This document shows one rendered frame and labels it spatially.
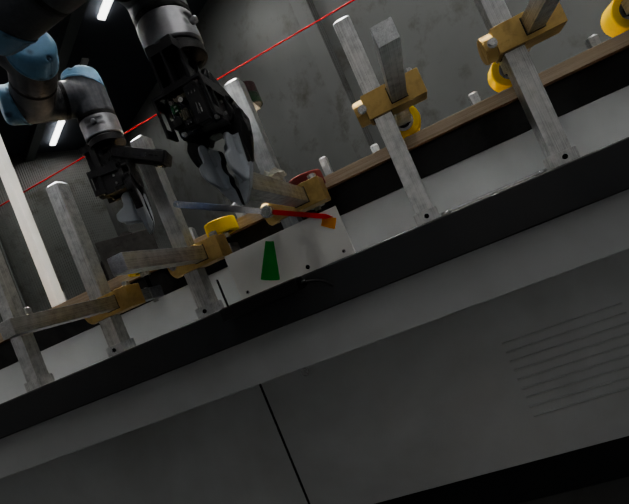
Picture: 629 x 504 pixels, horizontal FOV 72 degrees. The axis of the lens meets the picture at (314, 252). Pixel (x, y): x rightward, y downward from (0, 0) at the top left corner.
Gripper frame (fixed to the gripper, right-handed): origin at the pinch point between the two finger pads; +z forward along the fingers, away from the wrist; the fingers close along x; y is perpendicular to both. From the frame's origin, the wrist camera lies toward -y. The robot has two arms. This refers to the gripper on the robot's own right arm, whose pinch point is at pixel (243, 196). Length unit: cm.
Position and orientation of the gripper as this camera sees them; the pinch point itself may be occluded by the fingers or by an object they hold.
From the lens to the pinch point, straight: 59.3
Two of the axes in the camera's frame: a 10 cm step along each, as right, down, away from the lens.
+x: 8.9, -3.9, -2.5
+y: -2.4, 0.6, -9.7
